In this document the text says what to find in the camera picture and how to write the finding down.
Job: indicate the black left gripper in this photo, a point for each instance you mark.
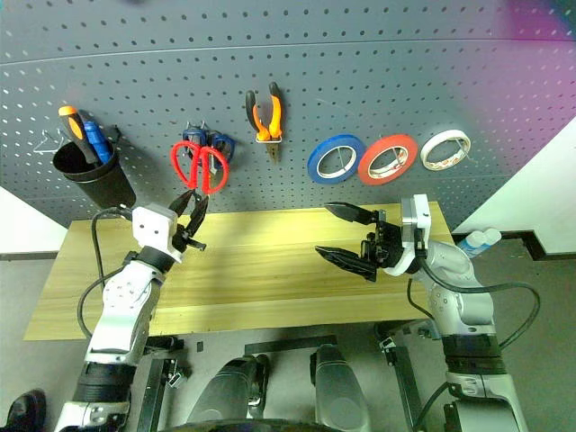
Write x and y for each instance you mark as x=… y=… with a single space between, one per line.
x=184 y=238

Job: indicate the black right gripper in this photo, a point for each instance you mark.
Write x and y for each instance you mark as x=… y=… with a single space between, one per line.
x=387 y=245

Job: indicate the solid red tape roll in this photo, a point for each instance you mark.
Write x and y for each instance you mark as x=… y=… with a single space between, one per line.
x=365 y=166

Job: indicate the orange black pliers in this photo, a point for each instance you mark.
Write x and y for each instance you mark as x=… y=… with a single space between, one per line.
x=275 y=112

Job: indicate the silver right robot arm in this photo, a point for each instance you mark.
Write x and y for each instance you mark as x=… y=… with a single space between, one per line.
x=454 y=279

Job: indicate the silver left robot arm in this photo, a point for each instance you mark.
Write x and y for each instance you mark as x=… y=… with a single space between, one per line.
x=121 y=297

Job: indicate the blue tape roll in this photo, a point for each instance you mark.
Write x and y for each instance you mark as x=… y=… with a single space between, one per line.
x=312 y=166

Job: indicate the red tape roll white core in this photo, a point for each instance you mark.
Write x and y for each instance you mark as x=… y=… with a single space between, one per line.
x=402 y=156

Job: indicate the dark grey perforated pegboard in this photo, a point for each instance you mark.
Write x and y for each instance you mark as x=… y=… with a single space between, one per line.
x=315 y=67

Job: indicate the black plastic cup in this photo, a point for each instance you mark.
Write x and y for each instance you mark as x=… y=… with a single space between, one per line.
x=108 y=184

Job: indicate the white bottle blue label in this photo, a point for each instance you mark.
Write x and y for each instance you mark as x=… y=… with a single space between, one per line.
x=492 y=235
x=470 y=246

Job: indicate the black flat metal bar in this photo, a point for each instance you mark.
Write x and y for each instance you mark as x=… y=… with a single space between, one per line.
x=288 y=345

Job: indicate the orange black screwdriver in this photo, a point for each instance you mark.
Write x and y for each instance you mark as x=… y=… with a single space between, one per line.
x=74 y=126

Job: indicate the dark grey rounded shell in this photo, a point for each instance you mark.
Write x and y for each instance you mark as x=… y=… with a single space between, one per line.
x=337 y=391
x=225 y=391

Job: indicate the black shoe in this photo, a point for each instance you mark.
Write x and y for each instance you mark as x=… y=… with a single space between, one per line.
x=27 y=411

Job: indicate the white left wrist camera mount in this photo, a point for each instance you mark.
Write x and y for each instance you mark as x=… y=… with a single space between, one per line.
x=153 y=225

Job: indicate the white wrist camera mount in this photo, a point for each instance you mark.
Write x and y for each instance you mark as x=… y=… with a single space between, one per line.
x=153 y=225
x=420 y=216

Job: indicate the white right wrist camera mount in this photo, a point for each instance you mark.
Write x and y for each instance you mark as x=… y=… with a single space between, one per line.
x=420 y=216

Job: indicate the black metal table leg frame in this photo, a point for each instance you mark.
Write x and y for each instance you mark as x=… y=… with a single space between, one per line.
x=150 y=396
x=407 y=382

